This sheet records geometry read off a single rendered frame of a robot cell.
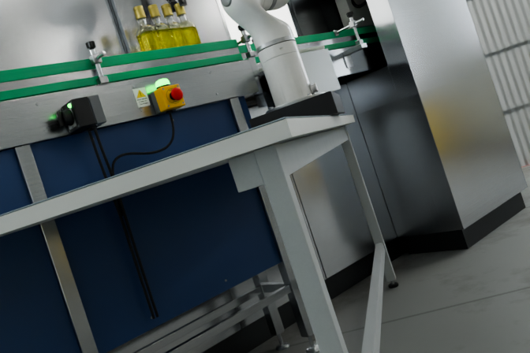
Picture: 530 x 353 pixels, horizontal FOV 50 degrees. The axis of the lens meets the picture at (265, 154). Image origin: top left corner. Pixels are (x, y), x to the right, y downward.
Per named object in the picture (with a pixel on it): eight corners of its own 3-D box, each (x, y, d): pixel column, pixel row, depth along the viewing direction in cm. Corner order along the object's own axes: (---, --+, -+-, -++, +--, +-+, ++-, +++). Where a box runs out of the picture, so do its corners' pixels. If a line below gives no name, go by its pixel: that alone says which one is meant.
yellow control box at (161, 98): (175, 112, 181) (167, 90, 181) (187, 105, 175) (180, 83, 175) (156, 116, 176) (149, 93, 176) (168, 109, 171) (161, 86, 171)
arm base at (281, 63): (330, 95, 178) (311, 39, 178) (319, 94, 159) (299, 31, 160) (275, 116, 183) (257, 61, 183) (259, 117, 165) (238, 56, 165)
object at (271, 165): (398, 284, 243) (345, 124, 243) (408, 544, 96) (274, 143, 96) (378, 289, 245) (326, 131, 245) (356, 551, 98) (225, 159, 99)
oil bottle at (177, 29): (192, 79, 211) (173, 25, 211) (199, 75, 206) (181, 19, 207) (179, 82, 207) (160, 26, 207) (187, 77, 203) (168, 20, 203)
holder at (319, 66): (291, 109, 227) (278, 72, 227) (341, 88, 207) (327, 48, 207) (260, 117, 216) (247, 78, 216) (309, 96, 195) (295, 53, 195)
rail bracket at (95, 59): (108, 85, 170) (94, 42, 170) (118, 77, 165) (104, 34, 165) (95, 87, 168) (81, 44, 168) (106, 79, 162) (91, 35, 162)
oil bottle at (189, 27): (203, 77, 215) (186, 24, 215) (212, 72, 210) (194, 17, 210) (192, 79, 211) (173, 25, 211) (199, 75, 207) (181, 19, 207)
